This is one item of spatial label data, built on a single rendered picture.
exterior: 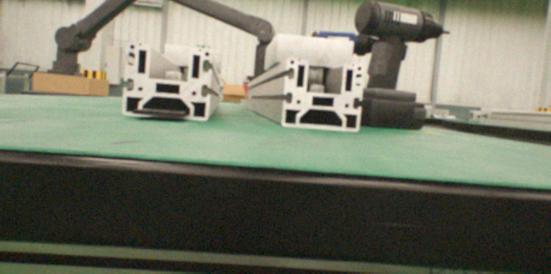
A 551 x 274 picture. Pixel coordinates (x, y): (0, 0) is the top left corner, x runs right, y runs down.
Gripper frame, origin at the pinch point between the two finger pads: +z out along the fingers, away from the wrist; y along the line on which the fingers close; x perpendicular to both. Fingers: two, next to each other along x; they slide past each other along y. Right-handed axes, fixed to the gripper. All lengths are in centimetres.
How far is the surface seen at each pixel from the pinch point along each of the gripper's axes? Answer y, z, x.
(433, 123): 168, 7, 191
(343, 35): 15.8, -18.7, -37.5
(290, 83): -4, -4, -85
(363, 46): 20.7, -16.3, -39.2
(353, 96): 4, -3, -85
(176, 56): -22, -9, -53
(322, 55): 1, -8, -78
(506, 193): 2, 2, -116
